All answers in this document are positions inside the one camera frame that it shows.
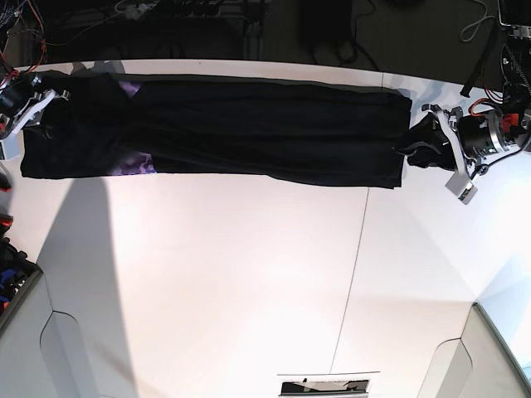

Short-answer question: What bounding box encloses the grey bin with colourful clothes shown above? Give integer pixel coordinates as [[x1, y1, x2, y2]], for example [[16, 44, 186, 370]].
[[1, 237, 43, 334]]

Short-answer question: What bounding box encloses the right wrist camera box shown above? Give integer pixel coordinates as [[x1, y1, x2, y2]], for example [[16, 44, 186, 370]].
[[1, 135, 21, 161]]

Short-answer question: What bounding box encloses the black t-shirt with graphic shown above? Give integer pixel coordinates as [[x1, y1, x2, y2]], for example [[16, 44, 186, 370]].
[[19, 70, 457, 191]]

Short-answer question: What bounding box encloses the grey looped cable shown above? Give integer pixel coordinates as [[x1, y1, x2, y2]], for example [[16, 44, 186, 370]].
[[459, 0, 499, 42]]

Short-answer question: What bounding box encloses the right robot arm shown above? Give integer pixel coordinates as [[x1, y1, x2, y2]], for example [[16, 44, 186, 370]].
[[1, 1, 70, 161]]

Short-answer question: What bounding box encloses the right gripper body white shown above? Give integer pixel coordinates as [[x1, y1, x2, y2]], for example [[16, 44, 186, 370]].
[[1, 74, 71, 141]]

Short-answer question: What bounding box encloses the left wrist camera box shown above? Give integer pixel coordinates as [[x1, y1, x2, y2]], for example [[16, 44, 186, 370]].
[[446, 171, 478, 205]]

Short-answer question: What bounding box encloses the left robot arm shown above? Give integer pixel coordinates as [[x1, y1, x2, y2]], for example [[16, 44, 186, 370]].
[[397, 1, 530, 204]]

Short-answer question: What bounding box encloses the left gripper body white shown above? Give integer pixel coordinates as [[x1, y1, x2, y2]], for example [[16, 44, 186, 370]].
[[421, 103, 531, 206]]

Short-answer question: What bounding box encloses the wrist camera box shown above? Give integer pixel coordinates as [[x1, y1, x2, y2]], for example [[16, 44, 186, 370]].
[[1, 135, 21, 161], [446, 171, 478, 205]]

